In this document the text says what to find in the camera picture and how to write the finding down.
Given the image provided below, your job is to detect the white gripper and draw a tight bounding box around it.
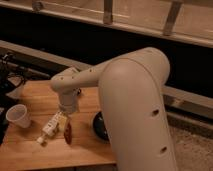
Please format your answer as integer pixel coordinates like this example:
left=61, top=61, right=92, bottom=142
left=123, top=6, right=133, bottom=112
left=58, top=91, right=78, bottom=127

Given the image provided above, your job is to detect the red chili pepper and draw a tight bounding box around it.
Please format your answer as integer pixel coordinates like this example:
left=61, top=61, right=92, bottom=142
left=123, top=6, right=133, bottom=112
left=64, top=122, right=72, bottom=144

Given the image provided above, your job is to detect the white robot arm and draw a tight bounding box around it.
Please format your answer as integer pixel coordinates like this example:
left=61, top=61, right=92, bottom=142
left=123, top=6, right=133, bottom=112
left=51, top=47, right=178, bottom=171

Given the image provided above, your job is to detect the black ceramic bowl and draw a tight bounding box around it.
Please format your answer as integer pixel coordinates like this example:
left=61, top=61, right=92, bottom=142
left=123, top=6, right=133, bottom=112
left=92, top=111, right=109, bottom=141

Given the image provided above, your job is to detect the white tube bottle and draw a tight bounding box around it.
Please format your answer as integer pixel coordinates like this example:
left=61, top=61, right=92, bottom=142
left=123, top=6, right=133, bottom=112
left=37, top=112, right=65, bottom=145

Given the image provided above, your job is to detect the black striped rectangular block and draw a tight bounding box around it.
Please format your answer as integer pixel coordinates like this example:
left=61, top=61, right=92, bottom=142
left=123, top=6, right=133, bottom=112
left=77, top=88, right=82, bottom=96

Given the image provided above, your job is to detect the white paper cup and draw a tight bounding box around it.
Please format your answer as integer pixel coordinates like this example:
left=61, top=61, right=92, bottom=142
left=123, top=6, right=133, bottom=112
left=6, top=104, right=31, bottom=128

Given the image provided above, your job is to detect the wooden cutting board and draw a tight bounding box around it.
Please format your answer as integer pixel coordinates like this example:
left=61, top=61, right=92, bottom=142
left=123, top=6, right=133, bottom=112
left=0, top=81, right=115, bottom=170

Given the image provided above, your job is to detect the black cables and equipment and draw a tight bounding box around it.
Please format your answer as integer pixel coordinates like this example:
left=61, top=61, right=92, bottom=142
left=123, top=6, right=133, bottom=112
left=0, top=51, right=29, bottom=144

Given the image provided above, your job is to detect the metal railing frame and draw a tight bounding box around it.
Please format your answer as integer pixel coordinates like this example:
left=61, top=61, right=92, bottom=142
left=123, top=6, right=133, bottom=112
left=0, top=0, right=213, bottom=48

